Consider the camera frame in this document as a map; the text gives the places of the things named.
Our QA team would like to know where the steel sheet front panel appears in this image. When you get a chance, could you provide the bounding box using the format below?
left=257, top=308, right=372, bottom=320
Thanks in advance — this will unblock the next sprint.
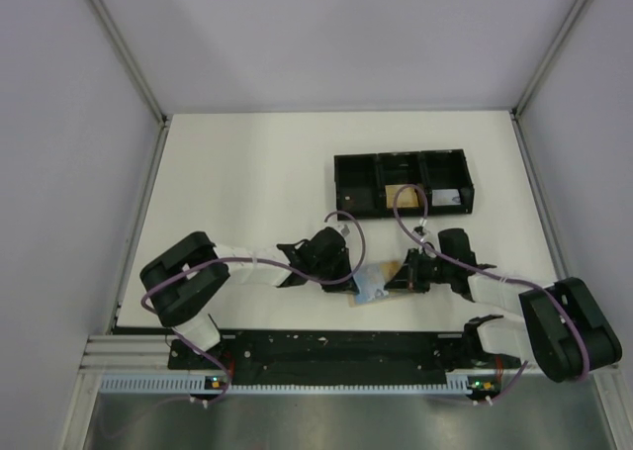
left=85, top=376, right=615, bottom=449

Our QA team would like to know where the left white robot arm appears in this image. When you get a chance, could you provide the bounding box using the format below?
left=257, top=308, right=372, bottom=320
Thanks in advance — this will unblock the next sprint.
left=139, top=226, right=358, bottom=368

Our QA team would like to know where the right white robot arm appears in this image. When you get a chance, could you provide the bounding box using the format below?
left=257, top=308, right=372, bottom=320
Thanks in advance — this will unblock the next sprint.
left=386, top=228, right=622, bottom=383

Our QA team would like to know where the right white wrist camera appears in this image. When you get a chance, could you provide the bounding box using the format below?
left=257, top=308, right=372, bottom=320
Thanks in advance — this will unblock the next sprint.
left=413, top=219, right=435, bottom=251

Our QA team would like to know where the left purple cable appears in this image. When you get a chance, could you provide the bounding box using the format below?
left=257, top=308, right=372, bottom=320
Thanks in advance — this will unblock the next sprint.
left=140, top=211, right=368, bottom=411

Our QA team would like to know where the purple cable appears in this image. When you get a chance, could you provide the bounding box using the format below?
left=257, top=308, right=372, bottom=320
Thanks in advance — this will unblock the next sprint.
left=140, top=211, right=368, bottom=411
left=393, top=184, right=592, bottom=405

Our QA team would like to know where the aluminium front rail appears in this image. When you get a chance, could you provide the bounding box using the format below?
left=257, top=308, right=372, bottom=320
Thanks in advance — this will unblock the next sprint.
left=78, top=333, right=619, bottom=372

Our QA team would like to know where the silver card in tray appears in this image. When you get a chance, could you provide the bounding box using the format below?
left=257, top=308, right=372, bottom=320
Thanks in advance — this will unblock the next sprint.
left=431, top=189, right=462, bottom=208

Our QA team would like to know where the beige card holder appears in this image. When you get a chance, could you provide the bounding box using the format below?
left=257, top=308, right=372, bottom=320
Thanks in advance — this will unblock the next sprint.
left=348, top=261, right=407, bottom=308

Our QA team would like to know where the aluminium frame post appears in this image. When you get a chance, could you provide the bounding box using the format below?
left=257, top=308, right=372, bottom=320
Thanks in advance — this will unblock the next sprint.
left=85, top=0, right=170, bottom=334
left=509, top=0, right=593, bottom=279

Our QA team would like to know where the gold cards stack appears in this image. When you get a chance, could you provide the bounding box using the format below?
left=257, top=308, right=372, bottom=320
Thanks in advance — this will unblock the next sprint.
left=385, top=184, right=420, bottom=209

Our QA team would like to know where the light blue card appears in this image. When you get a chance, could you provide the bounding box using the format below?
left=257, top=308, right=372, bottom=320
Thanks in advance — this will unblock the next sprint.
left=353, top=264, right=390, bottom=306

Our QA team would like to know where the grey slotted cable duct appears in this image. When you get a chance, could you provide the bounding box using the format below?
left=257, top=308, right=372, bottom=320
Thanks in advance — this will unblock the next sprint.
left=99, top=374, right=493, bottom=397

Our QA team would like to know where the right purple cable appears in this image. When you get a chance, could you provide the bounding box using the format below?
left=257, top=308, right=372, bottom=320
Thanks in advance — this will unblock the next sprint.
left=393, top=184, right=592, bottom=405

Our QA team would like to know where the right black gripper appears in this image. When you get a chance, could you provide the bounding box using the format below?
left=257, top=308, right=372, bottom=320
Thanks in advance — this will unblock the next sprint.
left=385, top=247, right=454, bottom=293

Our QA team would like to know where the left aluminium frame post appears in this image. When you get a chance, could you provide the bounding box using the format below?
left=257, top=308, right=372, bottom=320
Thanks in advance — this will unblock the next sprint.
left=85, top=0, right=170, bottom=334

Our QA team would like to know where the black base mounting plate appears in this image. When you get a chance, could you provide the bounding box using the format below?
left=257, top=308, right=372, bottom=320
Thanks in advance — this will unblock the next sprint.
left=167, top=328, right=520, bottom=386

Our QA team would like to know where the black three-compartment tray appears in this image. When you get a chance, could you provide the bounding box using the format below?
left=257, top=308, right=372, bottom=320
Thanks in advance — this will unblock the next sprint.
left=334, top=149, right=475, bottom=220

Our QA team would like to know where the right aluminium frame post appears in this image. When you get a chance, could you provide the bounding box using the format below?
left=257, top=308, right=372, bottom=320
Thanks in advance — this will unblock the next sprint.
left=509, top=0, right=593, bottom=279

